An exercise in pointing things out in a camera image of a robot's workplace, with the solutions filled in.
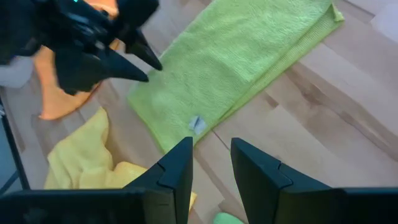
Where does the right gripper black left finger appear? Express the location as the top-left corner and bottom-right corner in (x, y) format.
(0, 136), (194, 224)

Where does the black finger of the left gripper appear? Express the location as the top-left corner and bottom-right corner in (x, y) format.
(125, 29), (164, 72)
(95, 50), (150, 87)

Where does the green microfiber towel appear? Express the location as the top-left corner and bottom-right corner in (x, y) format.
(213, 212), (245, 224)

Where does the orange microfiber towel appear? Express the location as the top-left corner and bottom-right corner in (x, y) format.
(32, 0), (121, 121)

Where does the black aluminium frame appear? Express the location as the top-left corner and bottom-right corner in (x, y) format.
(0, 96), (31, 195)

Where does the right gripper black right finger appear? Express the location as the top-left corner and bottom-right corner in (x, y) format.
(230, 137), (398, 224)

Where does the lime microfiber towel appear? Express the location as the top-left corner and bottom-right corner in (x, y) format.
(127, 0), (345, 155)

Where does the yellow microfiber towel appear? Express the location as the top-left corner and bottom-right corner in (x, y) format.
(43, 107), (198, 212)

